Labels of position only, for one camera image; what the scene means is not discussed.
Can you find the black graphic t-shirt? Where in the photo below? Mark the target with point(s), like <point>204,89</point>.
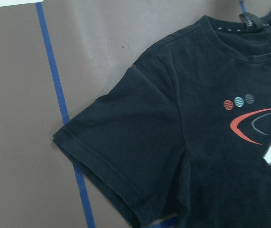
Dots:
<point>186,131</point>

